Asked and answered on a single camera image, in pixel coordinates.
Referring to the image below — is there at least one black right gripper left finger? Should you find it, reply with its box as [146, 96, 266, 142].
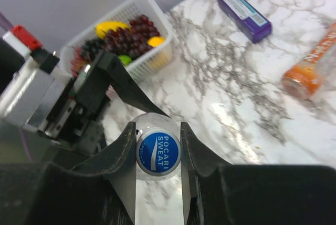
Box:
[1, 122, 137, 224]

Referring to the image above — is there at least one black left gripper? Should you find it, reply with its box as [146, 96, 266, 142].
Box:
[46, 50, 168, 144]

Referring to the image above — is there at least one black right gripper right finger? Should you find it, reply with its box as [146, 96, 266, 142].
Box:
[180, 122, 335, 224]

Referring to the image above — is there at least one clear bottle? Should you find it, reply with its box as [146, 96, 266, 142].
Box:
[133, 112, 182, 181]

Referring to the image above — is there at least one blue white bottle cap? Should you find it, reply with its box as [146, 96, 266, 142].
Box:
[136, 127, 181, 177]

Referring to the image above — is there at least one orange drink bottle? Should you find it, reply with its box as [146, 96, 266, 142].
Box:
[281, 24, 335, 99]

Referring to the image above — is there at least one green toy fruit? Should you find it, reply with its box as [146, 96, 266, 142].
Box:
[118, 55, 132, 66]

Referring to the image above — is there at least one red grape bunch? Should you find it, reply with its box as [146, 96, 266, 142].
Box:
[102, 14, 163, 60]

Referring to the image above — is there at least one dark grape bunch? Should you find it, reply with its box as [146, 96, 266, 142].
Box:
[80, 38, 104, 62]

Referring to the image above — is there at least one yellow lemon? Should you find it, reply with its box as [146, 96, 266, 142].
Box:
[147, 36, 165, 48]
[95, 21, 130, 39]

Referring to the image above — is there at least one white plastic basket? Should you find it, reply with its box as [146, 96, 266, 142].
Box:
[60, 0, 173, 81]

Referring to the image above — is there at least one purple white box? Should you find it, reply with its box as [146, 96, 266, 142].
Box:
[217, 0, 272, 44]

